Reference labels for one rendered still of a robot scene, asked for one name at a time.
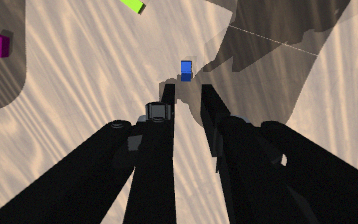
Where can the small blue block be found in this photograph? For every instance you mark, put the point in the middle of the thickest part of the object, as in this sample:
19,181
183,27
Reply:
186,76
185,66

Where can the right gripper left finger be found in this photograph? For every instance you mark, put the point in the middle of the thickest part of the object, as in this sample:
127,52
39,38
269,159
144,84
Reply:
81,187

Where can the small magenta block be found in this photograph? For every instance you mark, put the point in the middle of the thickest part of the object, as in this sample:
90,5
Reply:
4,46

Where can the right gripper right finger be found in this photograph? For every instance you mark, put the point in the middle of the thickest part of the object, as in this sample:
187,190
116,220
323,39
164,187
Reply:
323,185

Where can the lime green rod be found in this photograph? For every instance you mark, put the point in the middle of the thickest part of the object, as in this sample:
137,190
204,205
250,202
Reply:
135,5

